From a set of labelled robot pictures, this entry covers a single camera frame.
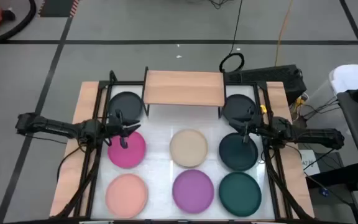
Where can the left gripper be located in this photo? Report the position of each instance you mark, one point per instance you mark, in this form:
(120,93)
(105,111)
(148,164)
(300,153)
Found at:
(112,127)

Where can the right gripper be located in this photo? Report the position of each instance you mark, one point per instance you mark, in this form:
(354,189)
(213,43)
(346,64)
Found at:
(259,127)

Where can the magenta plate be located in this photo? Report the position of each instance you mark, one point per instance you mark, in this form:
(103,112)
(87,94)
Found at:
(134,155)

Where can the dark grey plate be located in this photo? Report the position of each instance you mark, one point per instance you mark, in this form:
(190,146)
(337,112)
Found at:
(130,104)
(233,105)

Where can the dark teal plate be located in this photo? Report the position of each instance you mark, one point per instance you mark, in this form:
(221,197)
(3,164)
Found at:
(238,155)

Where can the beige plate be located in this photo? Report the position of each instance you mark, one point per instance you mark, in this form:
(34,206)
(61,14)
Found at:
(188,148)

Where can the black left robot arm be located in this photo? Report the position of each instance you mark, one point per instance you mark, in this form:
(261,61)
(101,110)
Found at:
(51,126)

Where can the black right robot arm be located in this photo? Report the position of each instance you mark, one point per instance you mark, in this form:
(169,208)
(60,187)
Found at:
(309,134)

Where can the wooden shelf with black legs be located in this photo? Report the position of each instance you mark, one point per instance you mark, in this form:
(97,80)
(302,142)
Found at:
(183,88)

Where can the yellow tag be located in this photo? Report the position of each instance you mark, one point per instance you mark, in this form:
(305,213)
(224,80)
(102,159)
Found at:
(263,109)

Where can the black computer case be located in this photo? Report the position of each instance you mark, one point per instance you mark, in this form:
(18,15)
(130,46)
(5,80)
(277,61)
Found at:
(269,77)

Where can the salmon pink plate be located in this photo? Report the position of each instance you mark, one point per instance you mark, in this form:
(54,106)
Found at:
(126,196)

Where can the green plate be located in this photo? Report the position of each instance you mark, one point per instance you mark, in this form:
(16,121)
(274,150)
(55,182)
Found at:
(240,194)

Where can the white paper sign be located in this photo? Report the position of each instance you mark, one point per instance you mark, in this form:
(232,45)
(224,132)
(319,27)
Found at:
(311,163)

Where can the purple plate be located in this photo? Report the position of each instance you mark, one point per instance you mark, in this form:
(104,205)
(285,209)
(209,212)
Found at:
(193,191)

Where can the grey desk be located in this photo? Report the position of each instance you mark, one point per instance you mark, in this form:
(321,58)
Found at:
(356,124)

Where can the white chair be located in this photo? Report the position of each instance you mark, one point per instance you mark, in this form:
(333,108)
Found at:
(350,76)

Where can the black floor mat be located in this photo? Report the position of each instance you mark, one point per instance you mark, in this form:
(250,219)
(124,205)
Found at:
(56,7)

